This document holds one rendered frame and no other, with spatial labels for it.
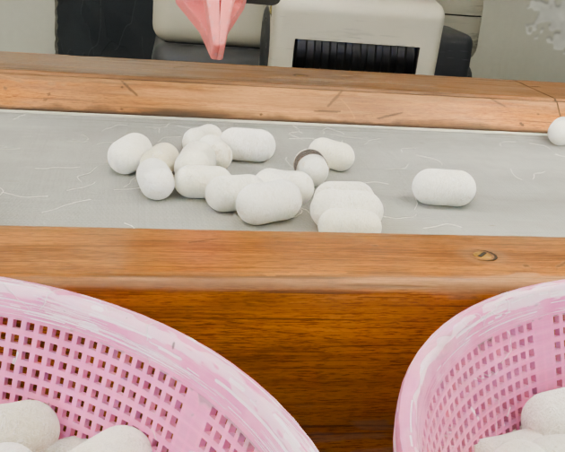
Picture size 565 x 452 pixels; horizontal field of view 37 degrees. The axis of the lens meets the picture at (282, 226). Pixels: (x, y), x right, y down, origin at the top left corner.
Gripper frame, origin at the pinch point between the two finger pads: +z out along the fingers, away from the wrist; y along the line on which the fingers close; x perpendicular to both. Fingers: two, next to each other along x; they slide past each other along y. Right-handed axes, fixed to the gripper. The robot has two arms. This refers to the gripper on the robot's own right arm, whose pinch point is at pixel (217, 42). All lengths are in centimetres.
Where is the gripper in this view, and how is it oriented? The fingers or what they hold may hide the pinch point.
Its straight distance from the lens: 53.0
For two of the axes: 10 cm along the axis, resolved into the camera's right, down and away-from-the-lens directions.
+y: 9.8, 0.4, 1.9
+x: -1.8, 4.8, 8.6
